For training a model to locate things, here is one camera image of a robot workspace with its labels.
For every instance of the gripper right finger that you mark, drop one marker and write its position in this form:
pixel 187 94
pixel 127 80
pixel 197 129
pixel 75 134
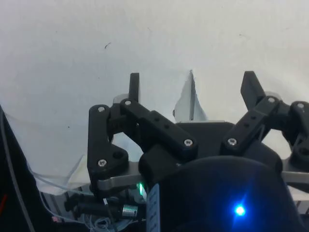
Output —
pixel 251 123

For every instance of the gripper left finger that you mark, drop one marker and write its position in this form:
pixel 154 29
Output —
pixel 157 123

